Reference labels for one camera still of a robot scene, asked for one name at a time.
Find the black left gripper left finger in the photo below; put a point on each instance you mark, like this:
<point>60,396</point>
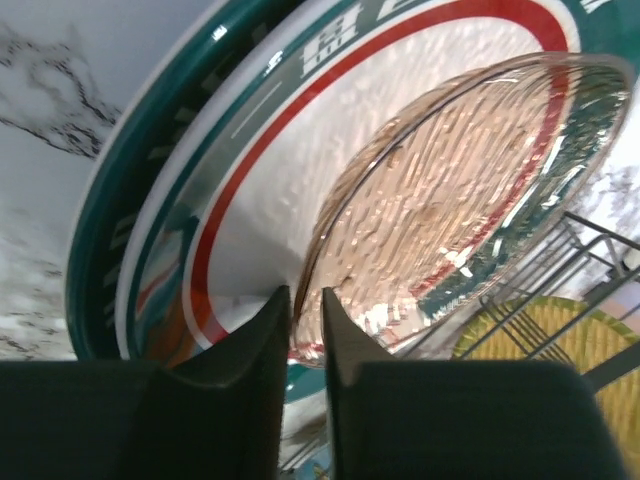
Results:
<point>216,416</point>

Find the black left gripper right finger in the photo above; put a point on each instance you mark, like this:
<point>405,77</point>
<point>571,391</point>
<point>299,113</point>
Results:
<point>392,418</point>

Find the yellow woven bamboo plate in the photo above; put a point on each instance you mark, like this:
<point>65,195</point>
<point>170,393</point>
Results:
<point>586,345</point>

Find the pink small plate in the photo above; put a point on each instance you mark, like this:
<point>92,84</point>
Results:
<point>452,189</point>

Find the dark wire dish rack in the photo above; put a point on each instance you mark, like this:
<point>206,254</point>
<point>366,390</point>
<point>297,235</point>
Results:
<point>576,271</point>

